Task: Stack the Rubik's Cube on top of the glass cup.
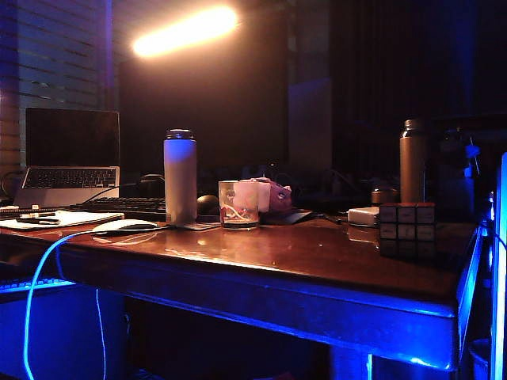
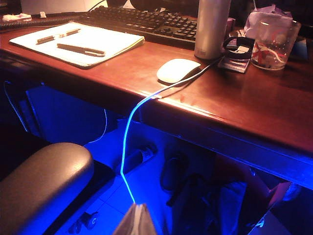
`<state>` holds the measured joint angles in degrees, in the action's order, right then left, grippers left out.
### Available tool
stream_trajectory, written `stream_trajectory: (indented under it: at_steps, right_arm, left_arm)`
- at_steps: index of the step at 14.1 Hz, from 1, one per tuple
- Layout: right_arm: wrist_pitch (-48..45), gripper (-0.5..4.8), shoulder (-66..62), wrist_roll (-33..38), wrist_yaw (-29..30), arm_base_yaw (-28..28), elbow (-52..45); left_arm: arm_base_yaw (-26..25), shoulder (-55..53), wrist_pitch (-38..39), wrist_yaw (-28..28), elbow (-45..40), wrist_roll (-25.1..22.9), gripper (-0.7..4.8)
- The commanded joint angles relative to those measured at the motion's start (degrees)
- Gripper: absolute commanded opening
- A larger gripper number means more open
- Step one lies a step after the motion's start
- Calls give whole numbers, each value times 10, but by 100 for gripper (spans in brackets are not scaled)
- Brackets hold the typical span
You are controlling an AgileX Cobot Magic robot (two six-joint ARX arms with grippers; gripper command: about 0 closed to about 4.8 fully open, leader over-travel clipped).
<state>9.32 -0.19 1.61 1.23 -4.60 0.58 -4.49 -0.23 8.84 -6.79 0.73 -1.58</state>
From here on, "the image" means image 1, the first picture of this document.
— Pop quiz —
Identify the flat square coaster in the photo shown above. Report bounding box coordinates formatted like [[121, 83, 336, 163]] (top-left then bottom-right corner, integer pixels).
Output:
[[167, 221, 222, 232]]

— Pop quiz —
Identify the small round metal tin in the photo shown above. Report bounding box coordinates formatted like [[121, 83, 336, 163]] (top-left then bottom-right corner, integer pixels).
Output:
[[370, 186, 399, 207]]

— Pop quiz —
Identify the silver open laptop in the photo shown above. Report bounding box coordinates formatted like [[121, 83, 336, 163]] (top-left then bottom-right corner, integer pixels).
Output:
[[13, 107, 122, 209]]

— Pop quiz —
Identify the thick light-coloured cable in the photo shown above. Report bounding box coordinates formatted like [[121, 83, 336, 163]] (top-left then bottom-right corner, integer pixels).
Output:
[[22, 230, 97, 380]]

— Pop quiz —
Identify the dark metal bottle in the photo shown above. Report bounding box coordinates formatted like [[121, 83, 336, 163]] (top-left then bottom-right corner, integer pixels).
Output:
[[398, 118, 431, 205]]

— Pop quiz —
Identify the window blind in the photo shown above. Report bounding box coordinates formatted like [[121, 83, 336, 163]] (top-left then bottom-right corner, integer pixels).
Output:
[[0, 0, 114, 175]]

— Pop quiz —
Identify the white insulated bottle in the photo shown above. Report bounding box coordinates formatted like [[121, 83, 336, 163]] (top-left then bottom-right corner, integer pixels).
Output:
[[163, 127, 198, 228]]

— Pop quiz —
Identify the thin light-coloured cable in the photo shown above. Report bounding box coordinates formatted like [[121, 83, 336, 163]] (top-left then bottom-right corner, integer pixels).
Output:
[[94, 287, 109, 380]]

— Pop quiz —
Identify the white upright panel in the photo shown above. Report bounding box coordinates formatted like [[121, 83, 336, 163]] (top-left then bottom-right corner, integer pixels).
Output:
[[490, 151, 507, 380]]

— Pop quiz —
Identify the dark bag with tag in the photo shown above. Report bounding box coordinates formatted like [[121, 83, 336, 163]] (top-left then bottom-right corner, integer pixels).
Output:
[[436, 126, 482, 215]]

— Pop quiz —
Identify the clear glass cup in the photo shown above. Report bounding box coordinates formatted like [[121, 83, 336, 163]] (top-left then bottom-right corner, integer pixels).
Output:
[[218, 180, 261, 232]]

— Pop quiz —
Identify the black keyboard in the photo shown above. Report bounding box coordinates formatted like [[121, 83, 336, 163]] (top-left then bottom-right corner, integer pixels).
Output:
[[64, 196, 168, 222]]

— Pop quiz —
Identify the backlit keyboard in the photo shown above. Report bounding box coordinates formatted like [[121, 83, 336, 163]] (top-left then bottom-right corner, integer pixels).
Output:
[[0, 276, 77, 296]]

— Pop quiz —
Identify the pink and white tissue box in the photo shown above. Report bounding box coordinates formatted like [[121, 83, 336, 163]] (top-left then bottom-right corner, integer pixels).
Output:
[[236, 177, 295, 212]]

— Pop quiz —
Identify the white power adapter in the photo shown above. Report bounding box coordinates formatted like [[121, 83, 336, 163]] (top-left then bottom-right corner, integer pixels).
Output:
[[347, 206, 382, 228]]

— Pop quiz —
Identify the white notepad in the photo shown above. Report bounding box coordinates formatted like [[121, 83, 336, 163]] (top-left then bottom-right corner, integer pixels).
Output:
[[0, 209, 126, 231]]

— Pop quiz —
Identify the white computer mouse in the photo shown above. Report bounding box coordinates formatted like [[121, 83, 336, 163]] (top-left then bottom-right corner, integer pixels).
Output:
[[92, 218, 160, 237]]

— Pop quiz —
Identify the black computer mouse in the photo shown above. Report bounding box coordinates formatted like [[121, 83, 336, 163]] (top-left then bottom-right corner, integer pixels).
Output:
[[196, 194, 220, 217]]

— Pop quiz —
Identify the dark pen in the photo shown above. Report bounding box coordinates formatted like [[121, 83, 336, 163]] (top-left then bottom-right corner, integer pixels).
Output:
[[17, 213, 61, 226]]

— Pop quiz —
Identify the wooden table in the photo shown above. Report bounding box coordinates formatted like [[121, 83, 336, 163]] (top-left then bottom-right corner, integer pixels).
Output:
[[0, 215, 486, 380]]

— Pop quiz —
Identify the dark flat pouch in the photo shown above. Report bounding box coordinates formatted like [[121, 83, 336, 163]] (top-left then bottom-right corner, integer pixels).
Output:
[[261, 209, 314, 227]]

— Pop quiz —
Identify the Rubik's cube with dark frame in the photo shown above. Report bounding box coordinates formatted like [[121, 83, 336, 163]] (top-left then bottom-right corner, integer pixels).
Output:
[[379, 202, 438, 260]]

